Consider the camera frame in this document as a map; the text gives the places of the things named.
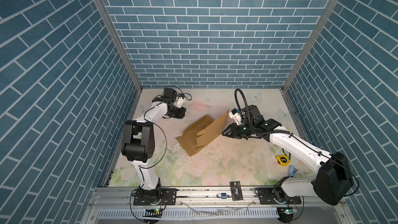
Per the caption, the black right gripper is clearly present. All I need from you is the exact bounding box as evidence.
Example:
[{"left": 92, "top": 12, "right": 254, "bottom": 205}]
[{"left": 220, "top": 121, "right": 255, "bottom": 139}]

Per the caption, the brown cardboard box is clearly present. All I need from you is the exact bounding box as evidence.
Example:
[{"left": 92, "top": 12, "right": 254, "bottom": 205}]
[{"left": 176, "top": 111, "right": 229, "bottom": 157}]

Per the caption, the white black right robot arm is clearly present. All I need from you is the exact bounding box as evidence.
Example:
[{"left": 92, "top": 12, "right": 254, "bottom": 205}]
[{"left": 222, "top": 105, "right": 356, "bottom": 205}]

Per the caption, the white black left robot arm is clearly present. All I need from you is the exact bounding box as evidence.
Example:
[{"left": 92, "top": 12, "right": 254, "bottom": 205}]
[{"left": 121, "top": 86, "right": 192, "bottom": 205}]

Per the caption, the black VIP card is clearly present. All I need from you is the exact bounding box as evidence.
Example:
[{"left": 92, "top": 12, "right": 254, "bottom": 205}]
[{"left": 230, "top": 181, "right": 244, "bottom": 201}]

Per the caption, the yellow tape measure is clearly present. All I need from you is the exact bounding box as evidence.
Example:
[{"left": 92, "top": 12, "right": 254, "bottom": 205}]
[{"left": 276, "top": 149, "right": 291, "bottom": 166}]

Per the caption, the small padlock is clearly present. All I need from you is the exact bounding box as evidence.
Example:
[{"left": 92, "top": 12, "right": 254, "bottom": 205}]
[{"left": 216, "top": 193, "right": 229, "bottom": 199}]

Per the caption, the blue grey stapler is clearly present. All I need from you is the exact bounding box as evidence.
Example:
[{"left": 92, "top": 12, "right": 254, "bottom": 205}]
[{"left": 288, "top": 166, "right": 298, "bottom": 178}]

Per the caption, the right controller board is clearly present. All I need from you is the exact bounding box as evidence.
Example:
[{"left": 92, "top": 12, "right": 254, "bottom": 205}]
[{"left": 277, "top": 207, "right": 297, "bottom": 224}]

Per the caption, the controller board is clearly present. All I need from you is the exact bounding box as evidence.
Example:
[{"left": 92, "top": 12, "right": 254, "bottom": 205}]
[
  {"left": 143, "top": 208, "right": 163, "bottom": 219},
  {"left": 277, "top": 207, "right": 297, "bottom": 224}
]

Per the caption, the left controller board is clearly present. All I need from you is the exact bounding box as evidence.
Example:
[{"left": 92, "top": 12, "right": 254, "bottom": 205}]
[{"left": 143, "top": 208, "right": 163, "bottom": 219}]

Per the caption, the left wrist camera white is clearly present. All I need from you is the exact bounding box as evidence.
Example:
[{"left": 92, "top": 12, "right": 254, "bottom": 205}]
[{"left": 174, "top": 93, "right": 192, "bottom": 108}]

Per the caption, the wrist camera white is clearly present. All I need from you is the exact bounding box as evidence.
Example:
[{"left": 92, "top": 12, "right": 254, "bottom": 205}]
[
  {"left": 174, "top": 93, "right": 192, "bottom": 108},
  {"left": 229, "top": 108, "right": 245, "bottom": 125}
]

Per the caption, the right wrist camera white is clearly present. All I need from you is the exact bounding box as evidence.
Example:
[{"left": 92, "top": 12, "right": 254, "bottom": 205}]
[{"left": 229, "top": 108, "right": 245, "bottom": 125}]

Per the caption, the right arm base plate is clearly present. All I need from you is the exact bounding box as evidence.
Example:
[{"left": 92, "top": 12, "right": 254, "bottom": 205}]
[{"left": 253, "top": 187, "right": 302, "bottom": 205}]

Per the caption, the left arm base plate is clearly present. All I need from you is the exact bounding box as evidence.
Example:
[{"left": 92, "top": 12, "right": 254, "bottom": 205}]
[{"left": 133, "top": 188, "right": 177, "bottom": 206}]

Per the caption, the white slotted cable duct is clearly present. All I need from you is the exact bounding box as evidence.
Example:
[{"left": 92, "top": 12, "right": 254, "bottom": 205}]
[{"left": 97, "top": 207, "right": 278, "bottom": 220}]

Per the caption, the aluminium front rail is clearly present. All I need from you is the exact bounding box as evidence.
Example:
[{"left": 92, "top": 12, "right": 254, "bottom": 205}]
[{"left": 87, "top": 186, "right": 330, "bottom": 211}]

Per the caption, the aluminium corner post left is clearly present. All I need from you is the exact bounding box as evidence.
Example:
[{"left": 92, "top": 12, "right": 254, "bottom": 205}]
[{"left": 80, "top": 0, "right": 143, "bottom": 92}]

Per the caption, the aluminium corner post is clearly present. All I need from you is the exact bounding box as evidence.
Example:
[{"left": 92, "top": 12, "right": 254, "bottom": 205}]
[
  {"left": 80, "top": 0, "right": 143, "bottom": 92},
  {"left": 282, "top": 0, "right": 339, "bottom": 93}
]

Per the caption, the aluminium corner post right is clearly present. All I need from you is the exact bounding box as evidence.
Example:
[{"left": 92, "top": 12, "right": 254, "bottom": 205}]
[{"left": 282, "top": 0, "right": 339, "bottom": 93}]

